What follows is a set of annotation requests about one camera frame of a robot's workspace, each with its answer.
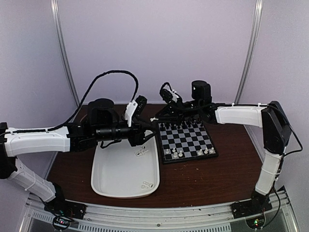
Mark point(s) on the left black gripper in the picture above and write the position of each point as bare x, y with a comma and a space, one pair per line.
137, 136

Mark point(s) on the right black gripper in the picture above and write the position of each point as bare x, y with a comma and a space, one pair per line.
177, 113

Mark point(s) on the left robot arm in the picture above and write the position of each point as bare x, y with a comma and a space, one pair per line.
102, 126

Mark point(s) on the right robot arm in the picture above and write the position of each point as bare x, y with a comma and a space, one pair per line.
239, 148

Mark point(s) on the black chess pieces row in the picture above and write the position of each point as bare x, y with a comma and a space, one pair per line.
187, 123

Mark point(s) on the white chess piece pair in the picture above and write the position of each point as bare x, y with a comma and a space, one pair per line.
147, 185

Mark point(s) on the black and white chessboard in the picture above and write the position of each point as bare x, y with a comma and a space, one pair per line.
190, 141

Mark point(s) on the white rectangular tray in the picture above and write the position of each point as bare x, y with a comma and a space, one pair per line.
118, 173

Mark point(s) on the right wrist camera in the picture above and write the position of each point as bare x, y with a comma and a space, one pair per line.
169, 95

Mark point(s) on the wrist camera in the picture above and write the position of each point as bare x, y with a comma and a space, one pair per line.
135, 107
169, 95

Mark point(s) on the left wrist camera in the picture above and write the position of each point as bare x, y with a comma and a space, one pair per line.
135, 107

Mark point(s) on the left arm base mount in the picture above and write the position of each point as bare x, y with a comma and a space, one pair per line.
66, 209

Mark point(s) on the front aluminium rail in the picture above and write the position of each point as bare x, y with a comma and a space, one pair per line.
209, 218

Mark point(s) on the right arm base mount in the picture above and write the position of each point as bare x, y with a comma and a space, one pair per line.
249, 208

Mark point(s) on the right aluminium frame post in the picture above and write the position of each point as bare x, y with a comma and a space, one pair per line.
257, 16

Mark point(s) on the aluminium frame post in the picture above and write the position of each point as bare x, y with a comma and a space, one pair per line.
257, 16
63, 52

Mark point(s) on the left aluminium frame post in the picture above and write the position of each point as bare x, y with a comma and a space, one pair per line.
63, 52

